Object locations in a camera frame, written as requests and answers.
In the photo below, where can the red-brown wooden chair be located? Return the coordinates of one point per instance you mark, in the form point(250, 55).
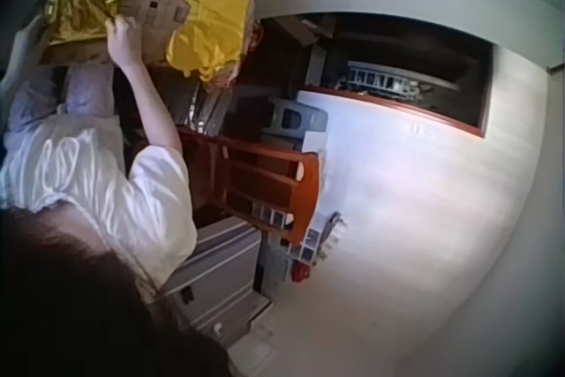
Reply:
point(269, 187)

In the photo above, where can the person's left hand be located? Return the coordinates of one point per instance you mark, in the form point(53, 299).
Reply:
point(32, 39)

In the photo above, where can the white storage case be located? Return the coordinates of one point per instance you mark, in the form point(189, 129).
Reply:
point(216, 275)

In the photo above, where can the gold foil bag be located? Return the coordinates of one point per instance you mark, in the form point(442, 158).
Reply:
point(77, 10)

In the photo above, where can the grey concrete block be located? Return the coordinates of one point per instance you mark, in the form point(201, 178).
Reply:
point(293, 118)

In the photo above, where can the person's right hand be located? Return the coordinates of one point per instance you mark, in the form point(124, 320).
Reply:
point(125, 46)

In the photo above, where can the person's right fingers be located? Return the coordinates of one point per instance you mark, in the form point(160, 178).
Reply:
point(118, 26)

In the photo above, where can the yellow plastic bag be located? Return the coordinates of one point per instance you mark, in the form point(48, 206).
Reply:
point(212, 19)

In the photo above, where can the brown cardboard box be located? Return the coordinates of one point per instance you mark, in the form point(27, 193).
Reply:
point(150, 6)

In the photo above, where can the grey metal ladder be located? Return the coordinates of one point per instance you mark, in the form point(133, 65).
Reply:
point(381, 79)

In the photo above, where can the small red object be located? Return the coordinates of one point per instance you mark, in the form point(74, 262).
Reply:
point(301, 273)

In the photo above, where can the silver metal sheets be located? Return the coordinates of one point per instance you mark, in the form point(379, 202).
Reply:
point(205, 105)

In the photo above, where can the bundle of grey metal profiles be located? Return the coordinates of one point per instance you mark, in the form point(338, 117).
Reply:
point(320, 240)

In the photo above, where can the person's legs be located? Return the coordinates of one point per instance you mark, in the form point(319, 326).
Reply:
point(86, 90)

